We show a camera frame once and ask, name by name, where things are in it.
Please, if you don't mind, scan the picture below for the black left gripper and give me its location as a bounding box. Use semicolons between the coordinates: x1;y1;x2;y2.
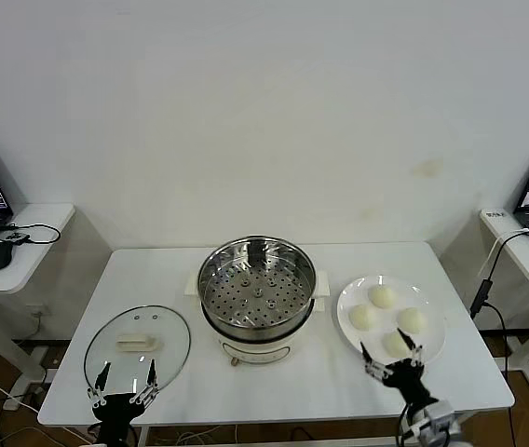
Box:
86;357;159;447

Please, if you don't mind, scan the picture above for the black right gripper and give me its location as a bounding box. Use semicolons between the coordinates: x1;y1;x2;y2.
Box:
359;328;441;414

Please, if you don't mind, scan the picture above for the white steamed baozi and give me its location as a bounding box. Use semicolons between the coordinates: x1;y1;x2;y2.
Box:
367;284;397;309
381;330;413;359
348;305;378;332
397;306;428;334

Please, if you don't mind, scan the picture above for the glass pot lid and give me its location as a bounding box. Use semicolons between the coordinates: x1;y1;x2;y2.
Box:
83;305;192;402

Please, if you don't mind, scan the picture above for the stainless steel steamer basket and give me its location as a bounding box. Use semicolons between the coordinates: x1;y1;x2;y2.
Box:
197;236;316;337

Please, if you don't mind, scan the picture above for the white round plate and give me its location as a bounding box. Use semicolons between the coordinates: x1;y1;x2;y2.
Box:
336;274;447;369

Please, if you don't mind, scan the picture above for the white power strip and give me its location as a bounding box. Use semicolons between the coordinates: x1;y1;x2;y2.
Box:
2;394;37;412

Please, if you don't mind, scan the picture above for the cream electric cooking pot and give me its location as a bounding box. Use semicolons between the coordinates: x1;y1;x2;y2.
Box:
183;268;331;369

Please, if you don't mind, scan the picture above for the white side table with mouse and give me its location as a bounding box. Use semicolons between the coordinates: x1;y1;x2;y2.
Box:
0;202;77;387

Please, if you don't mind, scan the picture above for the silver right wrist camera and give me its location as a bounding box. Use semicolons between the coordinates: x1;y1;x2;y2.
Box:
412;400;457;441

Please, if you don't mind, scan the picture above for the black adapter cable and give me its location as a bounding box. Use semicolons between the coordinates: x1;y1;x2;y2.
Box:
468;230;529;373

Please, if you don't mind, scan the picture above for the white laptop cable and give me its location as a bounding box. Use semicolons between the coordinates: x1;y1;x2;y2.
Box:
477;226;529;278

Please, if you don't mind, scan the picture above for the black hub with cable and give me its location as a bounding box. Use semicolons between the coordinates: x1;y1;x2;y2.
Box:
0;223;61;247

